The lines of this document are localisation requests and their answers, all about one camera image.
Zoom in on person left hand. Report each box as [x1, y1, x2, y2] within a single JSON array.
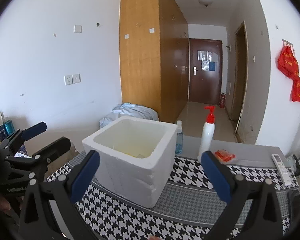
[[0, 194, 13, 217]]

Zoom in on double wall socket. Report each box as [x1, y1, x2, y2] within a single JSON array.
[[64, 74, 81, 86]]

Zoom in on white remote control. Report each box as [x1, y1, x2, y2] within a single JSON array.
[[271, 154, 292, 187]]

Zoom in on wooden wardrobe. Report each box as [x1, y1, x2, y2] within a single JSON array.
[[119, 0, 189, 123]]

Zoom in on dark brown entrance door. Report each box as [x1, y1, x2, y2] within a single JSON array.
[[189, 38, 223, 105]]

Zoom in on red hanging cloth bags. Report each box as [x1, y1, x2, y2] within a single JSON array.
[[277, 46, 300, 103]]

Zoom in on white wall switch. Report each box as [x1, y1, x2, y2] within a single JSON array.
[[74, 25, 82, 33]]

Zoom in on red fire extinguisher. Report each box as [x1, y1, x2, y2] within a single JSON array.
[[219, 93, 226, 108]]

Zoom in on light blue crumpled sheet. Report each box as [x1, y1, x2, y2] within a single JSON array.
[[99, 103, 159, 128]]

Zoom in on white red pump bottle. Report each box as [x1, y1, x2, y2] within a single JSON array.
[[197, 106, 215, 163]]

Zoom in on wall coat hook rack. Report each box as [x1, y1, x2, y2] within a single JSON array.
[[282, 39, 293, 48]]

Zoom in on black smartphone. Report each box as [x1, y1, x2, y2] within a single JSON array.
[[288, 190, 300, 228]]

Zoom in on white foam box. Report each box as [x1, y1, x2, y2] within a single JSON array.
[[82, 116, 177, 208]]

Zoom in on wooden side door frame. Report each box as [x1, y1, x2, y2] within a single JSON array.
[[231, 21, 249, 136]]

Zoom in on blue spray bottle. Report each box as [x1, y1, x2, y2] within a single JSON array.
[[175, 120, 183, 154]]

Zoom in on houndstooth table cloth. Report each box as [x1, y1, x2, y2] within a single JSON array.
[[43, 135, 300, 240]]

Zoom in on ceiling lamp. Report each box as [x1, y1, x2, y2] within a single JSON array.
[[198, 0, 213, 7]]

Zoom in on orange snack packet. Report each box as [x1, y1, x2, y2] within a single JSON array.
[[213, 150, 237, 164]]

